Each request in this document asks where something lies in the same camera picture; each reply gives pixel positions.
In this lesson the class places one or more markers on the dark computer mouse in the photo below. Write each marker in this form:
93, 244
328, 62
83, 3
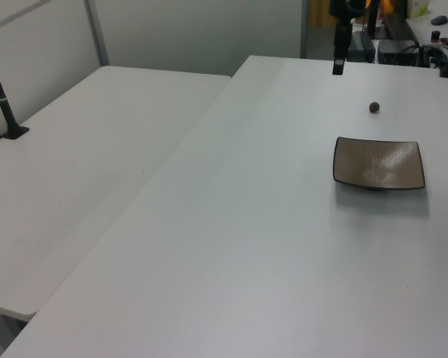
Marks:
439, 19

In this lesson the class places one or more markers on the yellow panel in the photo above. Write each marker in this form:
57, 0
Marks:
321, 13

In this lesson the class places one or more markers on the black camera stand pole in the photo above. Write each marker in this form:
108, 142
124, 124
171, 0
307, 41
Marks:
5, 108

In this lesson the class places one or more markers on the dark grey keyboard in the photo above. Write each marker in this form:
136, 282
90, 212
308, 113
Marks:
399, 28

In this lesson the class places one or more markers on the black monitor stand pole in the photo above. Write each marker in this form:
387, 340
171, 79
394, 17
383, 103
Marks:
372, 18

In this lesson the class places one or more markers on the brown square ceramic plate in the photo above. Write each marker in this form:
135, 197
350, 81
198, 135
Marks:
377, 164

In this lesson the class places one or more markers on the small black red cylinder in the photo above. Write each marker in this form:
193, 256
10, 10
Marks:
436, 34

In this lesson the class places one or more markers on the black power supply box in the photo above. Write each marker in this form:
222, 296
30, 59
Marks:
362, 46

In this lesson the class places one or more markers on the grey partition frame post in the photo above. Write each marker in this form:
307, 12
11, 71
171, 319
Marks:
97, 33
303, 30

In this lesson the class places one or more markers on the green white carton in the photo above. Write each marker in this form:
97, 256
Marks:
419, 7

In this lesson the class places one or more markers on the black electronics box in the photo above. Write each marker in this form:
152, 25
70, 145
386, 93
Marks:
397, 52

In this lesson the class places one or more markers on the small brown block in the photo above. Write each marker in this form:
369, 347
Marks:
446, 41

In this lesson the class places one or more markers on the orange object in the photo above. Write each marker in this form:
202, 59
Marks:
386, 6

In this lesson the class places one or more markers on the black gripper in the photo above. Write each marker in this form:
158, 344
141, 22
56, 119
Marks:
343, 11

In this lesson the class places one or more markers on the small dark round object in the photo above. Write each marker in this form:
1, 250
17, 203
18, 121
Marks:
374, 107

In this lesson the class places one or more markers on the grey table leg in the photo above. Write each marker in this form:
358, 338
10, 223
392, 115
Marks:
0, 335

